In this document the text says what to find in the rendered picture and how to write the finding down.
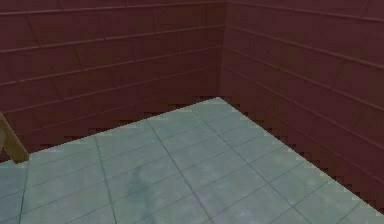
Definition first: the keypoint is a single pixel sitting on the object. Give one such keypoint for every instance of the brown wooden furniture leg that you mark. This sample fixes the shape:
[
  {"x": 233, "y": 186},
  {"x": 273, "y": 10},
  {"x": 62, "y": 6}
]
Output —
[{"x": 11, "y": 143}]

